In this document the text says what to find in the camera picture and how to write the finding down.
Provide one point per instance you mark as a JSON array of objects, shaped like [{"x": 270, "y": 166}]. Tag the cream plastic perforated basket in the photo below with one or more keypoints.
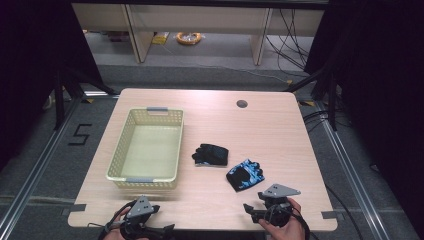
[{"x": 148, "y": 150}]

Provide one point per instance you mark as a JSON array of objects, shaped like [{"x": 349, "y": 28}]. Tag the grey tape strip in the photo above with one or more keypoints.
[
  {"x": 77, "y": 208},
  {"x": 329, "y": 215}
]

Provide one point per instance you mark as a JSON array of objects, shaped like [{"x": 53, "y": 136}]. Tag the grey round table grommet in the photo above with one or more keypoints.
[{"x": 242, "y": 103}]

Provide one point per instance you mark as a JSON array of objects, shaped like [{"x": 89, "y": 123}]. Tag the aluminium floor rail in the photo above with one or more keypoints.
[
  {"x": 40, "y": 163},
  {"x": 353, "y": 173}
]

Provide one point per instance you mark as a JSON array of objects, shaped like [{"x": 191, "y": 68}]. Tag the black metal stand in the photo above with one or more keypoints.
[
  {"x": 59, "y": 100},
  {"x": 331, "y": 96}
]

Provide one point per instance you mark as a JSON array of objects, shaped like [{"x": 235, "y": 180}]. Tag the yellow flat packet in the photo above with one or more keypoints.
[{"x": 160, "y": 38}]

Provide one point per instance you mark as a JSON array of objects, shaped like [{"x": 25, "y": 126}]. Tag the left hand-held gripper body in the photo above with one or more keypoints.
[{"x": 139, "y": 208}]

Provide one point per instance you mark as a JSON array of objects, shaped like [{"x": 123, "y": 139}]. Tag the yellow and black floor tape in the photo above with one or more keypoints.
[
  {"x": 88, "y": 100},
  {"x": 307, "y": 103}
]

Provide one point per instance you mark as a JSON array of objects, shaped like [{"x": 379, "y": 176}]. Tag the person's right hand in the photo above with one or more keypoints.
[{"x": 288, "y": 231}]

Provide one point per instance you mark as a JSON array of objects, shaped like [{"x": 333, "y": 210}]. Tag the blue and black patterned glove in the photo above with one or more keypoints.
[{"x": 243, "y": 175}]

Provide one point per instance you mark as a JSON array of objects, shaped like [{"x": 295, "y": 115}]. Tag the person's left hand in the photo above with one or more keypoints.
[{"x": 115, "y": 230}]

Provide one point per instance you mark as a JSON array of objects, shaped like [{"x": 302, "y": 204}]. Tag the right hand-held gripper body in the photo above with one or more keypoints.
[{"x": 278, "y": 206}]

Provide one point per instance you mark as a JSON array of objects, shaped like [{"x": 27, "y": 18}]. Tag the black curtain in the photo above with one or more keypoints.
[
  {"x": 33, "y": 66},
  {"x": 376, "y": 83}
]

